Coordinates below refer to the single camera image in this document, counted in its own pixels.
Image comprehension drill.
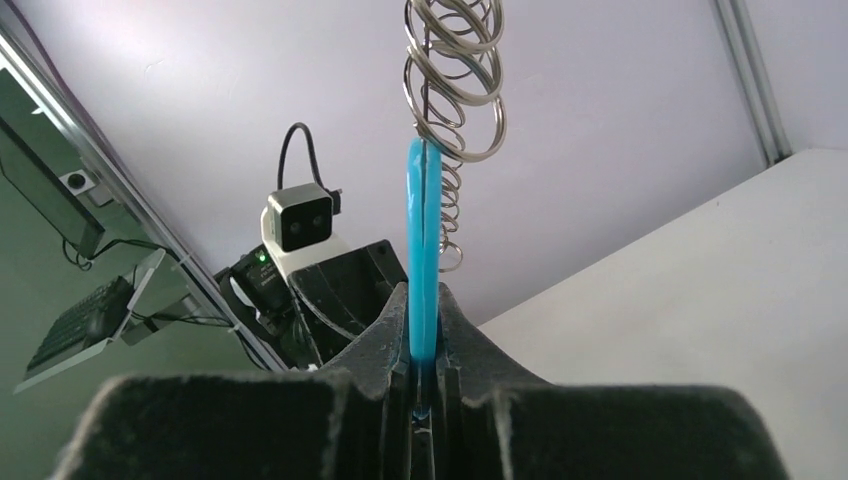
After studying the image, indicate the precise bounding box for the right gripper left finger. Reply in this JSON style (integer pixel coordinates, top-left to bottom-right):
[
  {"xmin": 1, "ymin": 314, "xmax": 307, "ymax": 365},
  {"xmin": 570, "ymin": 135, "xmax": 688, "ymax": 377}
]
[{"xmin": 53, "ymin": 283, "xmax": 412, "ymax": 479}]

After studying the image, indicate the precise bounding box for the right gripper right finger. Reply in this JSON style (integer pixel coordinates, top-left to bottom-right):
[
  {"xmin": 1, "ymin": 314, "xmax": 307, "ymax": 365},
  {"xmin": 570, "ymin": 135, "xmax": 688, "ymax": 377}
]
[{"xmin": 436, "ymin": 285, "xmax": 789, "ymax": 479}]

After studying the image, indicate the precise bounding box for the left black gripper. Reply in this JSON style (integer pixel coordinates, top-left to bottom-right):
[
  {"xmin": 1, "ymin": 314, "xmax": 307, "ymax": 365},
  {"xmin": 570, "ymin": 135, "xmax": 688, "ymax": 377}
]
[{"xmin": 214, "ymin": 240, "xmax": 407, "ymax": 370}]

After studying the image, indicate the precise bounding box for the metal key organizer with rings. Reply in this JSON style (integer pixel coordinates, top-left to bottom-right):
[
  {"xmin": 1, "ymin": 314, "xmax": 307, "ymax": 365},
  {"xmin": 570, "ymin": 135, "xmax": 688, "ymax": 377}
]
[{"xmin": 403, "ymin": 1, "xmax": 507, "ymax": 421}]

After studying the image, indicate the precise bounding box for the black keyboard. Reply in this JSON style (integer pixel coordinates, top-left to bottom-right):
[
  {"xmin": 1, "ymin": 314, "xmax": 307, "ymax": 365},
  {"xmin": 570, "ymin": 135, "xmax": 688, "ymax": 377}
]
[{"xmin": 26, "ymin": 276, "xmax": 135, "ymax": 374}]

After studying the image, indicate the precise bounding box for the left black camera cable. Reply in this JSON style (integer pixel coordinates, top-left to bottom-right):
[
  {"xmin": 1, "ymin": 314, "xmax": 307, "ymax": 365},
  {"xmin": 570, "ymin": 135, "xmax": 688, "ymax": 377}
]
[{"xmin": 276, "ymin": 121, "xmax": 344, "ymax": 217}]

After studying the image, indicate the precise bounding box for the left aluminium frame post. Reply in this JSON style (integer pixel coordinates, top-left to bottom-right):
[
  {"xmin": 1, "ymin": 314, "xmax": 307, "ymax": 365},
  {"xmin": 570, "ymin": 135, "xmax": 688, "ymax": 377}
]
[{"xmin": 1, "ymin": 24, "xmax": 286, "ymax": 371}]

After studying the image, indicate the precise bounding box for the aluminium frame post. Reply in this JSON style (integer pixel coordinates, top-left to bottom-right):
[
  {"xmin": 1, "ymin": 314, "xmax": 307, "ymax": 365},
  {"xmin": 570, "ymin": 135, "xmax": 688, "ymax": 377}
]
[
  {"xmin": 712, "ymin": 0, "xmax": 793, "ymax": 169},
  {"xmin": 1, "ymin": 24, "xmax": 286, "ymax": 371}
]

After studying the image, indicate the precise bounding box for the right aluminium frame post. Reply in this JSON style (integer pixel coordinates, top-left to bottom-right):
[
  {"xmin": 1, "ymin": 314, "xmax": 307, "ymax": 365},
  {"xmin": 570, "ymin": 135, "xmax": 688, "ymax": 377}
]
[{"xmin": 712, "ymin": 0, "xmax": 793, "ymax": 169}]

